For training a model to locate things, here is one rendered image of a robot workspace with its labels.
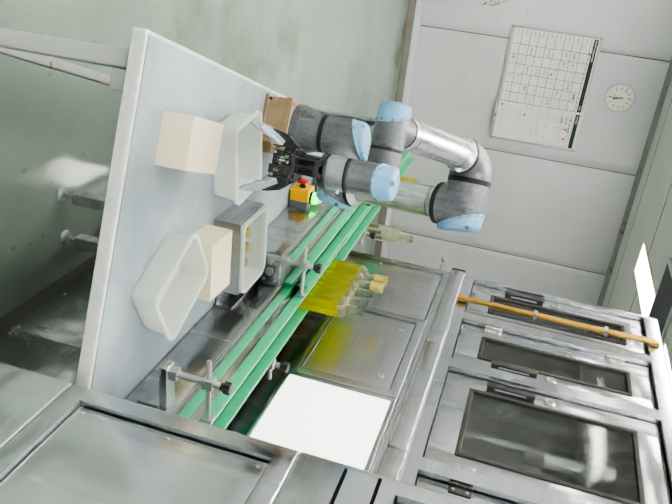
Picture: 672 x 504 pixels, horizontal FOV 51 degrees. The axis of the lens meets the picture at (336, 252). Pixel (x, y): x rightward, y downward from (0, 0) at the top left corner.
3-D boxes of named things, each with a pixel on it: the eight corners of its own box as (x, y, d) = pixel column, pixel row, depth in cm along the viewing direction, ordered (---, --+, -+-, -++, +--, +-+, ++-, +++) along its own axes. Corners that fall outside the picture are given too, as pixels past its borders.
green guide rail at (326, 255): (284, 283, 223) (308, 289, 221) (284, 280, 222) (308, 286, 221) (402, 139, 375) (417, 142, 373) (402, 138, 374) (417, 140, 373)
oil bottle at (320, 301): (282, 304, 227) (345, 320, 223) (283, 289, 225) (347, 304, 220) (288, 296, 232) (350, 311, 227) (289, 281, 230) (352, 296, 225)
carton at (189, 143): (163, 110, 154) (194, 115, 152) (195, 118, 170) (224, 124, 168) (154, 164, 155) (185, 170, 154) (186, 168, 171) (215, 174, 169)
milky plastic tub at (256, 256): (213, 290, 203) (241, 297, 201) (215, 219, 193) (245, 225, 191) (239, 265, 218) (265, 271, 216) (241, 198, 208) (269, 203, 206)
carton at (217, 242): (183, 295, 185) (209, 302, 183) (185, 239, 179) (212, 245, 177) (204, 277, 196) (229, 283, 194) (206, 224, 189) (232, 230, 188)
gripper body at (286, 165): (270, 141, 150) (324, 151, 147) (283, 144, 158) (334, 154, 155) (263, 177, 150) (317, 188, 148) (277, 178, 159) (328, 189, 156)
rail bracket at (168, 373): (137, 407, 165) (225, 433, 160) (135, 347, 158) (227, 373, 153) (147, 395, 169) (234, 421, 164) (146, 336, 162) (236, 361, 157)
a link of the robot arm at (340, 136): (336, 118, 220) (378, 125, 217) (327, 160, 221) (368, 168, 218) (325, 111, 209) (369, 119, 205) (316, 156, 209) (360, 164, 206)
